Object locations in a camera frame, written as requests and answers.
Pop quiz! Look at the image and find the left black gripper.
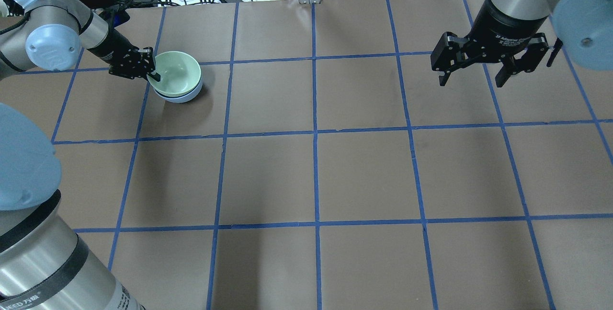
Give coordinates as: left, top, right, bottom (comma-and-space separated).
89, 26, 161, 82

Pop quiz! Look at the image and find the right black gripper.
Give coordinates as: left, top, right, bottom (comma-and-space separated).
431, 1, 548, 89

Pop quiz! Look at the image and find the green bowl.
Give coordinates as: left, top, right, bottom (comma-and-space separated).
147, 51, 202, 97

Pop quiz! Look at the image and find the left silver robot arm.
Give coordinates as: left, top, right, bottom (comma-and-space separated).
0, 0, 161, 81

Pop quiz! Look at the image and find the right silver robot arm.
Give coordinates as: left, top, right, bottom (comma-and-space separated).
431, 0, 613, 88

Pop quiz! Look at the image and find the blue bowl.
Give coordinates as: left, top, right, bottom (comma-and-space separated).
153, 80, 204, 104

